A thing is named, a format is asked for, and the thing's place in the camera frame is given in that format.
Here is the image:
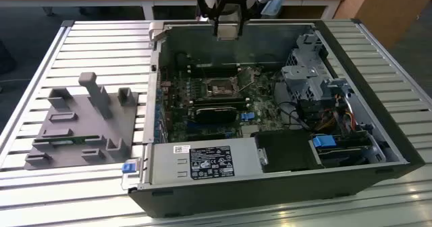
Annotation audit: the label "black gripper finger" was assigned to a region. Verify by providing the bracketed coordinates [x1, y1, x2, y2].
[209, 18, 220, 37]
[236, 6, 249, 39]

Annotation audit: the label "silver CPU plate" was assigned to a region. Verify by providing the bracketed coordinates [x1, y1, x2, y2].
[217, 22, 238, 41]

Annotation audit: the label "CPU socket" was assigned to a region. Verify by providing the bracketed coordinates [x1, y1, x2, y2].
[204, 77, 241, 99]

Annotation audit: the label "pale blue teach pendant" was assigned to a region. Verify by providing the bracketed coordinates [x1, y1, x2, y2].
[258, 0, 288, 18]

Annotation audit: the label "black installed RAM sticks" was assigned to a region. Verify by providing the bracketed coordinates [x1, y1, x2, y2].
[192, 97, 246, 107]

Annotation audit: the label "grey metal drive cage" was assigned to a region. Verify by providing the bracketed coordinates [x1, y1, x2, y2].
[281, 33, 340, 102]

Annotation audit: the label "green motherboard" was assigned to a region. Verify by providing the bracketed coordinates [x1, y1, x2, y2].
[156, 65, 290, 144]

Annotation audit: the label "black graphics card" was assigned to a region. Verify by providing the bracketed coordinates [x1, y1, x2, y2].
[193, 105, 237, 124]

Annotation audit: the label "small silver heatsink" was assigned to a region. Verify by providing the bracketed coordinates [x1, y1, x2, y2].
[241, 125, 260, 137]

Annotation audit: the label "wooden cabinet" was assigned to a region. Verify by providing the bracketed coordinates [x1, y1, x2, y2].
[333, 0, 432, 50]

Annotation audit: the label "blue disk carrier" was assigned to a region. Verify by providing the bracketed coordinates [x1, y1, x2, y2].
[312, 134, 337, 151]

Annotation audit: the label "silver power supply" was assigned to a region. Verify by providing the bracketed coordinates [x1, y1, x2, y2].
[148, 142, 264, 185]

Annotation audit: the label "grey parts rack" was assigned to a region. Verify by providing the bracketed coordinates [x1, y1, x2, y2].
[22, 71, 142, 171]

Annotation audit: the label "green RAM stick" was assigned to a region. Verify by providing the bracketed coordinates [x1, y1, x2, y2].
[33, 135, 101, 146]

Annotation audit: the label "blue case latch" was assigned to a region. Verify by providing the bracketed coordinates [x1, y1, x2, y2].
[121, 161, 136, 175]

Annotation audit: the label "black open PC case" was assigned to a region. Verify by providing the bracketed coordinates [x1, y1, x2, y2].
[126, 18, 425, 219]

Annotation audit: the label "black wire bundle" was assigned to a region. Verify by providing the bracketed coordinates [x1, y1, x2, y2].
[274, 99, 316, 132]

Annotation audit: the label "orange and yellow wires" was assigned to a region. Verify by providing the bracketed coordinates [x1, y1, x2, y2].
[320, 93, 358, 132]

